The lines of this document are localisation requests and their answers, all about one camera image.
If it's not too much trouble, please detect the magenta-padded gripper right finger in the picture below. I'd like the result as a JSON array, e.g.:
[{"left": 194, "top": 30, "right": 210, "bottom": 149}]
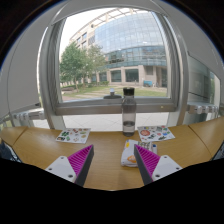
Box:
[{"left": 133, "top": 144, "right": 183, "bottom": 186}]

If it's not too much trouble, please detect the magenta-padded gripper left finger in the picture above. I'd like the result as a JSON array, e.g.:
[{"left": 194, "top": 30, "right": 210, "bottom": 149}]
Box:
[{"left": 44, "top": 144, "right": 95, "bottom": 187}]

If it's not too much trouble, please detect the sticker sheet with green stickers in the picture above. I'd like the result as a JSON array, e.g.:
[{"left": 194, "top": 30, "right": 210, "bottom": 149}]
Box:
[{"left": 55, "top": 127, "right": 92, "bottom": 145}]

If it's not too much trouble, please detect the sticker sheet with red ball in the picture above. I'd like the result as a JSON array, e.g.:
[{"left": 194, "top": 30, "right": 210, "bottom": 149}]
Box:
[{"left": 137, "top": 125, "right": 176, "bottom": 143}]

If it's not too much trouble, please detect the clear bottle with black cap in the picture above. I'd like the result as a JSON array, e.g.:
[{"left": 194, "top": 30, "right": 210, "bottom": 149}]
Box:
[{"left": 121, "top": 87, "right": 137, "bottom": 138}]

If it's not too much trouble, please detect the green tree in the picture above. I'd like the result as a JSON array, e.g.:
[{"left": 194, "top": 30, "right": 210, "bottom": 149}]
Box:
[{"left": 59, "top": 41, "right": 108, "bottom": 93}]

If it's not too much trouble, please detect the glass-fronted building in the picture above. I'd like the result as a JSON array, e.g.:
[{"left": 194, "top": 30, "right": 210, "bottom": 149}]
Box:
[{"left": 61, "top": 8, "right": 168, "bottom": 89}]

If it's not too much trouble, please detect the grey window frame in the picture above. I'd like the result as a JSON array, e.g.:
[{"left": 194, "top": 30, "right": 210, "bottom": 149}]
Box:
[{"left": 38, "top": 6, "right": 191, "bottom": 131}]

